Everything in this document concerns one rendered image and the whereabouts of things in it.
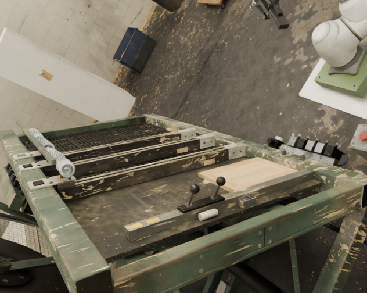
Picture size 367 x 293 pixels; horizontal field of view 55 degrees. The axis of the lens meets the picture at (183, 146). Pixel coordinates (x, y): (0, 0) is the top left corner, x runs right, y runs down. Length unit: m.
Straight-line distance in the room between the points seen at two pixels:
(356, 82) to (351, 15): 0.33
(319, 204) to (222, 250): 0.46
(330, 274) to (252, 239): 0.61
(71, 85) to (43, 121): 1.73
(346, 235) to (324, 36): 0.93
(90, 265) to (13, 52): 4.57
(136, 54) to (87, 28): 1.22
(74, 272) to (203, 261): 0.40
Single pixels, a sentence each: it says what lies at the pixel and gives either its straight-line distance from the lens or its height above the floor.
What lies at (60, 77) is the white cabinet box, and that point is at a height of 1.19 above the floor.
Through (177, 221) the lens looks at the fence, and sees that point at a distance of 1.36.
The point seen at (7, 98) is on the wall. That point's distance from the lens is 6.96.
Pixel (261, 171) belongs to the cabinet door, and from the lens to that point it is 1.85.
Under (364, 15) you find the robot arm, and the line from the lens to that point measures 1.93.
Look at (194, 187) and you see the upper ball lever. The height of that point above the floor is 1.55.
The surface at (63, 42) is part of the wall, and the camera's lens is 6.85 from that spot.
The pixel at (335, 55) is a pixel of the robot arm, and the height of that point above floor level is 0.98.
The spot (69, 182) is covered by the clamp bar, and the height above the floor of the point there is 1.79.
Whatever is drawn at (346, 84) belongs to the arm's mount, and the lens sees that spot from 2.04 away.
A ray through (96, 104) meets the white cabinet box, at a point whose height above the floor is 0.55.
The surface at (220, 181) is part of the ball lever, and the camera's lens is 1.37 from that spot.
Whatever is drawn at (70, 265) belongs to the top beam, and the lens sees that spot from 1.05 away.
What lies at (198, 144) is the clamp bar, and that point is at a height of 1.01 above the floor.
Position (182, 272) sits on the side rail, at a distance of 1.14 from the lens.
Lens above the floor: 2.36
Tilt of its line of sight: 34 degrees down
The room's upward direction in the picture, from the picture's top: 64 degrees counter-clockwise
